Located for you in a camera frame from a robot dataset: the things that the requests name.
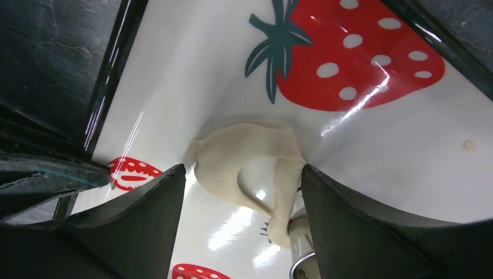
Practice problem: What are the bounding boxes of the metal ring cutter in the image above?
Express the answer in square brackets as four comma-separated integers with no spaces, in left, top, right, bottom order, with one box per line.
[288,187,321,279]

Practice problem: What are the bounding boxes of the strawberry print enamel tray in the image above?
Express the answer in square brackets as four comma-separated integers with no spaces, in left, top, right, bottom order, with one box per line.
[72,1,492,278]

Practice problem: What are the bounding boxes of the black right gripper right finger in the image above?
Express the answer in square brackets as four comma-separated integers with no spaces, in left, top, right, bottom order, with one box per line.
[301,164,492,278]

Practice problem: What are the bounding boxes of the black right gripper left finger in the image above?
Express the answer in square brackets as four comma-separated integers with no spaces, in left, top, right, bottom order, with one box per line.
[1,164,186,278]

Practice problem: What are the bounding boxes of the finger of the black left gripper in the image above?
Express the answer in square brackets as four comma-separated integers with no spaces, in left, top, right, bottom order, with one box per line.
[1,152,110,221]

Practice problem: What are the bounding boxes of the dough scrap strip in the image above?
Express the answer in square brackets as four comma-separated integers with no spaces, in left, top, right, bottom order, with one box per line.
[187,123,306,249]

